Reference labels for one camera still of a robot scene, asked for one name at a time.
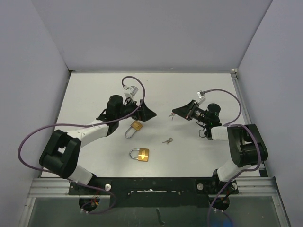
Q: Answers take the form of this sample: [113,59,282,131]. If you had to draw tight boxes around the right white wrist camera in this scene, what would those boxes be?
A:
[197,90,206,106]

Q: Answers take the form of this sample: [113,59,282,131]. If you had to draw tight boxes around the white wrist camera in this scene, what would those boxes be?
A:
[197,90,206,106]
[123,85,138,100]

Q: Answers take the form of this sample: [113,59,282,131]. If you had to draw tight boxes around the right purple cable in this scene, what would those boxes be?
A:
[203,88,262,227]

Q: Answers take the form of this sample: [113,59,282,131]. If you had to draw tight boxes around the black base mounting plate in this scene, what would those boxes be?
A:
[68,176,239,211]

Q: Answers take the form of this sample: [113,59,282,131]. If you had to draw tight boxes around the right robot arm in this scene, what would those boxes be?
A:
[172,100,268,193]

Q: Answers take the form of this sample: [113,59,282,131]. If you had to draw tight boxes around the aluminium right rail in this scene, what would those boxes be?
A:
[231,68,268,177]

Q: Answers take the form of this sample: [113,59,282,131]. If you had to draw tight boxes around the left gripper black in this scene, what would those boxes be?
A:
[116,97,156,122]

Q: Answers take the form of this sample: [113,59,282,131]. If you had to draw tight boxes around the brass padlock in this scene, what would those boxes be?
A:
[124,121,143,139]
[129,148,150,162]

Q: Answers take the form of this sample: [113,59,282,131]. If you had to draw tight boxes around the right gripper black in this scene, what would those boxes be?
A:
[173,100,210,125]

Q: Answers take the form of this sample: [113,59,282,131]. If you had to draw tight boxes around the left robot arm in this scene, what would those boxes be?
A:
[39,95,157,194]

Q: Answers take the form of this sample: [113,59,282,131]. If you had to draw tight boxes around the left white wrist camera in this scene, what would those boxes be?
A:
[123,85,138,100]

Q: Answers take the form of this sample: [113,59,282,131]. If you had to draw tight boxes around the purple cable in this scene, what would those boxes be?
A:
[18,75,146,215]
[203,88,262,227]

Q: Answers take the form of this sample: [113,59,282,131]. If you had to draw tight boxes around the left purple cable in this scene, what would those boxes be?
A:
[18,75,146,215]

